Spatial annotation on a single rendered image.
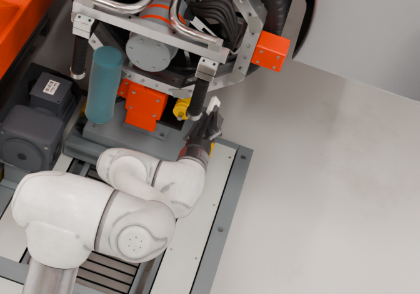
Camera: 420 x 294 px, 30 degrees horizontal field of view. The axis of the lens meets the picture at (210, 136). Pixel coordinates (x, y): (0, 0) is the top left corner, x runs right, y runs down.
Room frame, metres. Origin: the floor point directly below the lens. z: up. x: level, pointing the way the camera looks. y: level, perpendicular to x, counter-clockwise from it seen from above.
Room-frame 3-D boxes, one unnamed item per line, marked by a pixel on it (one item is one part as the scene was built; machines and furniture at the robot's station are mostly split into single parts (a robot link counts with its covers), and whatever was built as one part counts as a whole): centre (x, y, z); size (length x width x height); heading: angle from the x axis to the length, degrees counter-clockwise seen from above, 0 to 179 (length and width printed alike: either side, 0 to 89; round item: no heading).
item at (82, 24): (1.52, 0.40, 0.93); 0.09 x 0.05 x 0.05; 179
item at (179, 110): (1.82, 0.11, 0.51); 0.29 x 0.06 x 0.06; 179
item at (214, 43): (1.60, 0.13, 1.03); 0.19 x 0.18 x 0.11; 179
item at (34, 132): (1.69, 0.54, 0.26); 0.42 x 0.18 x 0.35; 179
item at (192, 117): (1.49, 0.06, 0.83); 0.04 x 0.04 x 0.16
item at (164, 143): (1.89, 0.22, 0.32); 0.40 x 0.30 x 0.28; 89
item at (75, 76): (1.49, 0.40, 0.83); 0.04 x 0.04 x 0.16
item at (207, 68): (1.52, 0.06, 0.93); 0.09 x 0.05 x 0.05; 179
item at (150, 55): (1.65, 0.23, 0.85); 0.21 x 0.14 x 0.14; 179
